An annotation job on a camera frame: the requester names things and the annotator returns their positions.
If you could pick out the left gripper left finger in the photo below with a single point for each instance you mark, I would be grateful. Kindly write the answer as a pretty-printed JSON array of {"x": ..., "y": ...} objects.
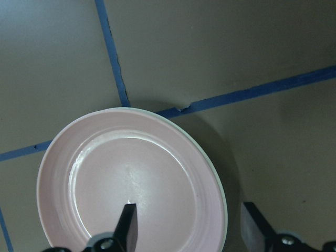
[{"x": 123, "y": 238}]

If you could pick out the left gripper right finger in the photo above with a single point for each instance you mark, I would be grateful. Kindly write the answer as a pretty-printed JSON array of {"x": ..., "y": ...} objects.
[{"x": 258, "y": 234}]

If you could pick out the pink plate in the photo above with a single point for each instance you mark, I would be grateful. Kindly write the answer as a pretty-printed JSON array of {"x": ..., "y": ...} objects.
[{"x": 75, "y": 195}]

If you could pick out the white plate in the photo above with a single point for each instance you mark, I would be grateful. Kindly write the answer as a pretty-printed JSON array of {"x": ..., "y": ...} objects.
[{"x": 161, "y": 168}]

